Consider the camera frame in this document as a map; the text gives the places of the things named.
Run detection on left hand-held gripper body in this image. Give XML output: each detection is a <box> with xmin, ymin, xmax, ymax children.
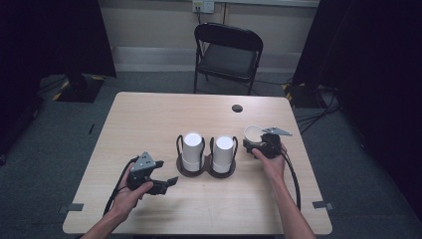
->
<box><xmin>126</xmin><ymin>150</ymin><xmax>165</xmax><ymax>192</ymax></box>

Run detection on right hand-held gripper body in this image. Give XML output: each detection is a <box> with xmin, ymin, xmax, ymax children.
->
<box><xmin>259</xmin><ymin>126</ymin><xmax>294</xmax><ymax>160</ymax></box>

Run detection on white paper cup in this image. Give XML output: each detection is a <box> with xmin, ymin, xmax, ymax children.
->
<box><xmin>244</xmin><ymin>124</ymin><xmax>266</xmax><ymax>144</ymax></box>

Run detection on stack of white cups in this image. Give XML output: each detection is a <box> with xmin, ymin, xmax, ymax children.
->
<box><xmin>181</xmin><ymin>131</ymin><xmax>206</xmax><ymax>173</ymax></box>
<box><xmin>212</xmin><ymin>134</ymin><xmax>236</xmax><ymax>174</ymax></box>

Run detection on black double cup holder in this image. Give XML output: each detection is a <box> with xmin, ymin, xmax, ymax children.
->
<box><xmin>175</xmin><ymin>133</ymin><xmax>240</xmax><ymax>179</ymax></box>

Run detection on person's right hand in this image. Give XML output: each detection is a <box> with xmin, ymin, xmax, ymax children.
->
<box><xmin>251</xmin><ymin>142</ymin><xmax>288</xmax><ymax>182</ymax></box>

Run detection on person's left hand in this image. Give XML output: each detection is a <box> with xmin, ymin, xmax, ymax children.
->
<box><xmin>110</xmin><ymin>168</ymin><xmax>155</xmax><ymax>217</ymax></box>

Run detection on black stand base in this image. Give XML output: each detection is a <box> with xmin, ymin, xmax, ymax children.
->
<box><xmin>52</xmin><ymin>73</ymin><xmax>107</xmax><ymax>104</ymax></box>
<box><xmin>282</xmin><ymin>82</ymin><xmax>332</xmax><ymax>110</ymax></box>

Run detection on grey tape strip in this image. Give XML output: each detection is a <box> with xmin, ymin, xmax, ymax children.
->
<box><xmin>58</xmin><ymin>202</ymin><xmax>85</xmax><ymax>214</ymax></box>
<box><xmin>312</xmin><ymin>200</ymin><xmax>334</xmax><ymax>211</ymax></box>

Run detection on black folding chair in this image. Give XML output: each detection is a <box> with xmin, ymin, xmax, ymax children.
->
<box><xmin>193</xmin><ymin>22</ymin><xmax>265</xmax><ymax>97</ymax></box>

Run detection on black curtain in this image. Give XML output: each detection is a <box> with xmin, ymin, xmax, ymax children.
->
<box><xmin>0</xmin><ymin>0</ymin><xmax>117</xmax><ymax>157</ymax></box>
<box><xmin>292</xmin><ymin>0</ymin><xmax>422</xmax><ymax>217</ymax></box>

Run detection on left hand-held gripper black cable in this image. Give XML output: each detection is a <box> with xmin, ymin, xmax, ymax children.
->
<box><xmin>103</xmin><ymin>156</ymin><xmax>139</xmax><ymax>217</ymax></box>

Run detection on hand-held gripper black cable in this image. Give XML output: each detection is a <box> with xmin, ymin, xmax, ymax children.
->
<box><xmin>103</xmin><ymin>156</ymin><xmax>139</xmax><ymax>217</ymax></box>
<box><xmin>280</xmin><ymin>146</ymin><xmax>302</xmax><ymax>212</ymax></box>

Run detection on right hand-held gripper black cable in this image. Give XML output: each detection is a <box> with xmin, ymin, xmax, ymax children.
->
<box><xmin>280</xmin><ymin>146</ymin><xmax>302</xmax><ymax>212</ymax></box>

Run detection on black floor cables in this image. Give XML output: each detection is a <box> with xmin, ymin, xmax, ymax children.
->
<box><xmin>294</xmin><ymin>85</ymin><xmax>341</xmax><ymax>134</ymax></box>

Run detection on white wall socket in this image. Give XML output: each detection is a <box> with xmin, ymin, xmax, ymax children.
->
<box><xmin>192</xmin><ymin>0</ymin><xmax>216</xmax><ymax>15</ymax></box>

